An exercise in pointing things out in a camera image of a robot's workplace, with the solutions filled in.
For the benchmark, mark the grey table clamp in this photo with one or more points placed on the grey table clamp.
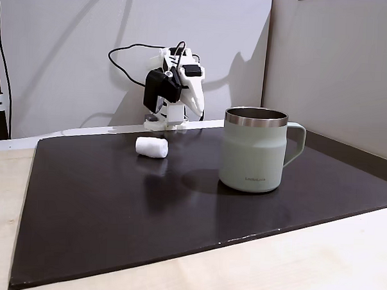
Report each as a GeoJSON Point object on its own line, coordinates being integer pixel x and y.
{"type": "Point", "coordinates": [150, 118]}

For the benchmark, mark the white gauze roll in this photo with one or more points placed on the white gauze roll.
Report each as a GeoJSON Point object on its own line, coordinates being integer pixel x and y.
{"type": "Point", "coordinates": [151, 147]}

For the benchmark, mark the pale green steel-rimmed mug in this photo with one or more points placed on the pale green steel-rimmed mug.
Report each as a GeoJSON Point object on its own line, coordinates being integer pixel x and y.
{"type": "Point", "coordinates": [254, 151]}

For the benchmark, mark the black table mat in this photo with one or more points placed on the black table mat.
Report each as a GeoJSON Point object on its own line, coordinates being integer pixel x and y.
{"type": "Point", "coordinates": [146, 207]}

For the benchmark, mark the black camera box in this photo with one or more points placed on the black camera box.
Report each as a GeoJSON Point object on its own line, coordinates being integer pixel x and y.
{"type": "Point", "coordinates": [160, 89]}

